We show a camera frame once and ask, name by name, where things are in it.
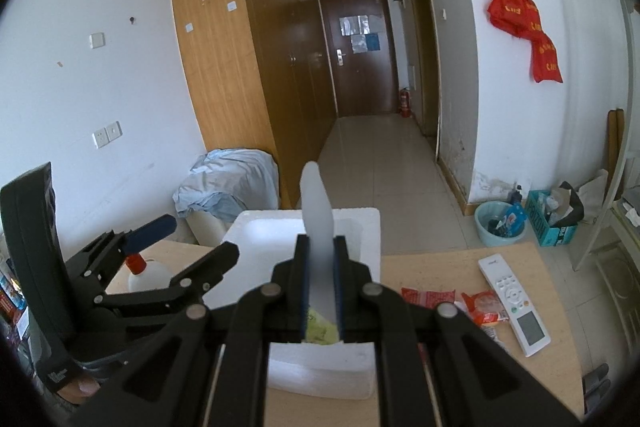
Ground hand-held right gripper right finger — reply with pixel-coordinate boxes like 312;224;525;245
334;235;586;427

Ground dark slippers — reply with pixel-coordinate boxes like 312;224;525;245
581;363;612;400

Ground white lotion pump bottle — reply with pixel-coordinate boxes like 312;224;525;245
125;252;172;294

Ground white wall socket plate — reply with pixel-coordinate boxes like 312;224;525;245
92;120;124;150

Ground wooden board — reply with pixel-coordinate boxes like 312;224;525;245
607;108;626;172

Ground red and white snack packet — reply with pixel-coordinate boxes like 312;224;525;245
460;289;508;327

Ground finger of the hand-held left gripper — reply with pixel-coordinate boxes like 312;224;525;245
125;214;178;254
105;242;240;315

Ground shelf clutter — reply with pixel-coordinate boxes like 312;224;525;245
0;252;28;348

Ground black plastic bag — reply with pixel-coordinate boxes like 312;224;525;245
549;180;586;228

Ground red hanging bags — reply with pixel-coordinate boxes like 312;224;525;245
487;0;564;84

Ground light blue plastic basin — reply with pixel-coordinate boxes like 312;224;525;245
474;200;529;244

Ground teal plastic crate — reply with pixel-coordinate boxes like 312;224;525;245
524;189;580;248

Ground wooden wardrobe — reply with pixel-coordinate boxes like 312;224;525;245
167;0;342;210

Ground brown side door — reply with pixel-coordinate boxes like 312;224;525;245
406;0;442;138

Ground light blue cloth bundle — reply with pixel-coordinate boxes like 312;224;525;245
172;149;279;224

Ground white remote control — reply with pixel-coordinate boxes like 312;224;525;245
477;254;552;356

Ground person's left hand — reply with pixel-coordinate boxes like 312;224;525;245
65;379;101;404

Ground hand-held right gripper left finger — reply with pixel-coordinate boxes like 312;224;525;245
70;235;308;427

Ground white foam box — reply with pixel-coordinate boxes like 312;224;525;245
206;207;383;401

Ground white bin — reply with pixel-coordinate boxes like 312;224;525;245
187;211;237;248

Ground metal bunk bed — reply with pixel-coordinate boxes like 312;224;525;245
572;107;640;323

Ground green printed plastic bag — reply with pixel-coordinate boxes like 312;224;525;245
305;307;342;346

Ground dark brown entrance door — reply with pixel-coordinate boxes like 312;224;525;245
320;0;399;118

